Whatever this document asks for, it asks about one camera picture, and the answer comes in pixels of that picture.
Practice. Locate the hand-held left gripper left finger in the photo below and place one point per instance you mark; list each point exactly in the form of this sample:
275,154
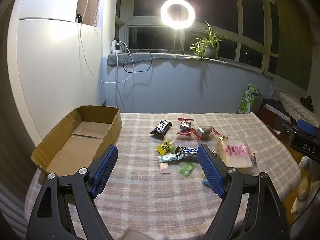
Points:
105,172

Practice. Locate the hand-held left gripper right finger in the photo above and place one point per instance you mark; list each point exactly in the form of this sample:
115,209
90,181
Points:
210,170

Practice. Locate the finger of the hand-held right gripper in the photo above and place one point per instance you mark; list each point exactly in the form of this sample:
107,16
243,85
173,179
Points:
285,127
306,126

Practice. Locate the blue candy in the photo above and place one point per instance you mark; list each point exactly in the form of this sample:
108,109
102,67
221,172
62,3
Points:
206,181

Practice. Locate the green candy packet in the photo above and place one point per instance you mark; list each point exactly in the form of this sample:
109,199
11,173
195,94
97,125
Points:
187,168

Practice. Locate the dark chocolate bar packet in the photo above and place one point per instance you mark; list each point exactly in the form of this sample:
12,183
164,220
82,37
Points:
161,127
188,151

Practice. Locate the sliced bread packet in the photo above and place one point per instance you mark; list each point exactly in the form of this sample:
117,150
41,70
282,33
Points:
235,155

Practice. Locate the cardboard box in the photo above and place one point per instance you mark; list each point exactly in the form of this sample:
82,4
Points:
75,150

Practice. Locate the brownie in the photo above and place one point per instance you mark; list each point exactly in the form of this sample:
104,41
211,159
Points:
184,127
203,133

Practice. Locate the mint candy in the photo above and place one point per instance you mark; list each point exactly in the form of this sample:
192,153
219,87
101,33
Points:
168,158

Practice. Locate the pink candy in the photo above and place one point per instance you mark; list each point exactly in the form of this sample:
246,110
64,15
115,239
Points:
164,168

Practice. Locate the green ball candy clear wrapper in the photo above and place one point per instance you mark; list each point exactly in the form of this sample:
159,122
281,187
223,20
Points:
171,144

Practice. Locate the yellow candy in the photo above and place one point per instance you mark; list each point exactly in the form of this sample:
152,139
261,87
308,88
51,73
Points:
163,149

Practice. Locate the lace cloth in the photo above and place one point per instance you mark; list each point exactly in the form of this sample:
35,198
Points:
295,107

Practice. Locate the dark furniture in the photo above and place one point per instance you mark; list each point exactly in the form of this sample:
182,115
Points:
268,112

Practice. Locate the dark figurine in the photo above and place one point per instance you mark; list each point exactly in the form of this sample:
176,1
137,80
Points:
307,102

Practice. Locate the pale yellow soft toy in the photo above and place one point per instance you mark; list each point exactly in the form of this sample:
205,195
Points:
302,192

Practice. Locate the green printed bag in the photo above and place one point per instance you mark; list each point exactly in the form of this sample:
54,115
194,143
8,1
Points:
247,100

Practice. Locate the plaid tablecloth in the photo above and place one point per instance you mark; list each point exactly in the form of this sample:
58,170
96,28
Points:
150,200

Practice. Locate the grey striped curtain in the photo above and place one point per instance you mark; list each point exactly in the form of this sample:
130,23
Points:
12,205

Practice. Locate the potted spider plant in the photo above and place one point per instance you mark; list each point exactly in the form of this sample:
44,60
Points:
208,48

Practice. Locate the white cabinet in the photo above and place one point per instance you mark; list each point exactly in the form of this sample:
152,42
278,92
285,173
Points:
50,67

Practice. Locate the grey windowsill cloth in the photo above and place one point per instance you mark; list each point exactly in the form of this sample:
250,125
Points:
140,57

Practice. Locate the white power strip with chargers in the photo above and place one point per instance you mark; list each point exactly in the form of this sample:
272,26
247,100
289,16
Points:
115,46

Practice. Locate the black light tripod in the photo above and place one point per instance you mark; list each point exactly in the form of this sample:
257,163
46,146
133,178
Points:
176,42

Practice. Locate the small black clip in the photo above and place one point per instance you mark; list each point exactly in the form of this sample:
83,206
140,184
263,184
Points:
78,18

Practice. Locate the window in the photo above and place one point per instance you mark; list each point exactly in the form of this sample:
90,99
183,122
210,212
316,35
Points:
150,0

